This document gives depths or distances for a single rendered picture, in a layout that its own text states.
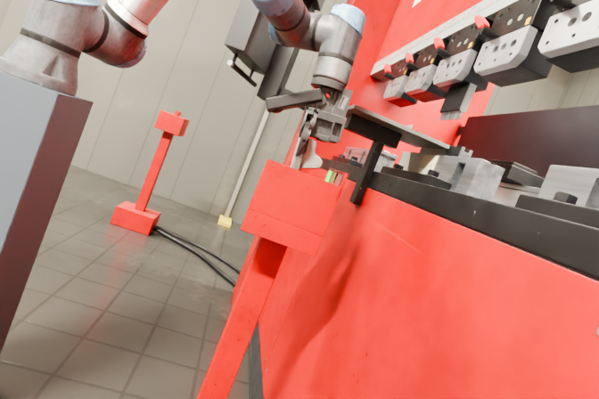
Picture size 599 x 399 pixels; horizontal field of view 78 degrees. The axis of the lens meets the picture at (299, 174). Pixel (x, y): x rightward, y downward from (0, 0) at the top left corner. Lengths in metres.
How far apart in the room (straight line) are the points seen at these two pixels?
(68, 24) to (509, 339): 0.96
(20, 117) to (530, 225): 0.91
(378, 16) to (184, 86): 2.30
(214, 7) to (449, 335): 3.67
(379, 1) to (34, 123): 1.58
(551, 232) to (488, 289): 0.10
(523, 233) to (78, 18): 0.92
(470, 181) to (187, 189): 3.23
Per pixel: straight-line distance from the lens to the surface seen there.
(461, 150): 0.95
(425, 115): 2.02
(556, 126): 1.60
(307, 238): 0.75
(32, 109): 0.94
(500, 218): 0.55
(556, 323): 0.46
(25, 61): 0.98
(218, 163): 3.76
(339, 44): 0.78
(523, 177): 1.15
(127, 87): 3.92
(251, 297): 0.86
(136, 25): 1.07
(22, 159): 0.95
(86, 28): 1.01
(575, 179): 0.67
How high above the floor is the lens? 0.83
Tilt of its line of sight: 2 degrees down
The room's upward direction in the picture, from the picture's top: 22 degrees clockwise
